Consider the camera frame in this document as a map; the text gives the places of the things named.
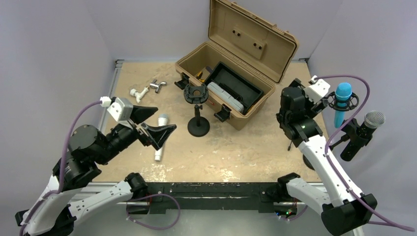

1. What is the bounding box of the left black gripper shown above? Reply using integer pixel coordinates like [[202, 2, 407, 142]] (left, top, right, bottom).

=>
[[95, 104, 176, 165]]

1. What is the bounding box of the white microphone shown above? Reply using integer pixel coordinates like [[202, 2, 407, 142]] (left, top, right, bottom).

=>
[[154, 114, 169, 162]]

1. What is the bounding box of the black tripod shock-mount stand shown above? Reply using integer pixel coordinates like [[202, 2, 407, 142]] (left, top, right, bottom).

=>
[[287, 92, 360, 152]]

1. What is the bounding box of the blue microphone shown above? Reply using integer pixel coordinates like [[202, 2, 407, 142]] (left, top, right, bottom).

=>
[[334, 82, 352, 128]]

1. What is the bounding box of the black round-base mic stand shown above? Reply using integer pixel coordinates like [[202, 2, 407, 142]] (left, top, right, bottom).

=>
[[183, 84, 210, 137]]

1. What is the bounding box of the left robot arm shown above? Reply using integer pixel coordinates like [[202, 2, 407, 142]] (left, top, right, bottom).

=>
[[15, 102, 176, 236]]

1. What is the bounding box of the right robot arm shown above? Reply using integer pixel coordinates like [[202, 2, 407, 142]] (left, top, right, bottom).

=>
[[265, 78, 377, 236]]

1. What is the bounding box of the black round-base clip stand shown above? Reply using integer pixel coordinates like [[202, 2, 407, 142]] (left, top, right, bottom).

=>
[[302, 118, 359, 171]]

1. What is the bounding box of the black silver-grille microphone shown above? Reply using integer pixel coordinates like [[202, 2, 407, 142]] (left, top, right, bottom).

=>
[[340, 111, 386, 161]]

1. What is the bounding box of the white plastic pipe fitting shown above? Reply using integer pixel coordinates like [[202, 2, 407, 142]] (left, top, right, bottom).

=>
[[129, 87, 149, 104]]

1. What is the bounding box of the silver metal tee fitting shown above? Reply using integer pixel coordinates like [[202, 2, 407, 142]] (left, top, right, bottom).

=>
[[149, 79, 167, 93]]

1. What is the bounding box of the yellow tool in toolbox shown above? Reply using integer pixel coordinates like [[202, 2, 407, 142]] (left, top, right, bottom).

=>
[[196, 66, 213, 83]]

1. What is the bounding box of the grey case in toolbox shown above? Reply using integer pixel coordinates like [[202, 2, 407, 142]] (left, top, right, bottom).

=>
[[207, 82, 244, 114]]

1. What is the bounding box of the black toolbox tray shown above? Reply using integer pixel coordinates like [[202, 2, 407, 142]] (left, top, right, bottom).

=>
[[204, 62, 264, 115]]

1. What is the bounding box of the tan plastic toolbox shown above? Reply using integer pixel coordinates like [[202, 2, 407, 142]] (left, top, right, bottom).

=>
[[175, 0, 299, 130]]

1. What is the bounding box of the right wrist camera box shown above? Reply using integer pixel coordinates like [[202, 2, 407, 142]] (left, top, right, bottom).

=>
[[303, 75, 330, 103]]

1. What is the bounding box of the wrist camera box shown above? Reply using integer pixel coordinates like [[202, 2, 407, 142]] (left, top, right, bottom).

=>
[[303, 75, 330, 103], [107, 97, 133, 122]]

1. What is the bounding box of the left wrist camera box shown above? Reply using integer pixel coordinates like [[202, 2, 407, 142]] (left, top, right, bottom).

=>
[[107, 97, 133, 122]]

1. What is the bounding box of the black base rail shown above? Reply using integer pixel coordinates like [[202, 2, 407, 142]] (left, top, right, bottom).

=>
[[126, 182, 300, 215]]

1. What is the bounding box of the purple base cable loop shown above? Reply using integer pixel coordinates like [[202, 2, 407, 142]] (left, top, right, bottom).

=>
[[125, 193, 181, 231]]

